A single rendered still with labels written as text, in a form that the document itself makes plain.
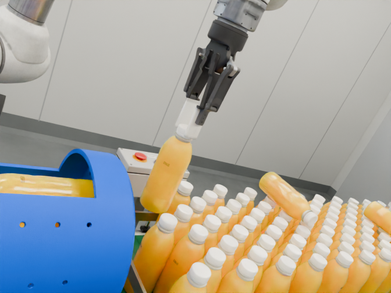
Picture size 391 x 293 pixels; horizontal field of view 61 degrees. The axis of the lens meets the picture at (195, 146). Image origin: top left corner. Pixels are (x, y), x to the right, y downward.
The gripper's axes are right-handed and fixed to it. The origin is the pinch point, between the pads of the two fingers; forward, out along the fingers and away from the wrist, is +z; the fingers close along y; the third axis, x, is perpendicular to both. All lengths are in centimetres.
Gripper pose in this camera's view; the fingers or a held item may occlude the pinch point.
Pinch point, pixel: (191, 119)
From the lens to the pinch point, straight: 71.2
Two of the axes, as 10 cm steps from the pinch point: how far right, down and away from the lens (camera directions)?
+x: 7.9, 1.5, 5.9
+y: 4.6, 4.8, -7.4
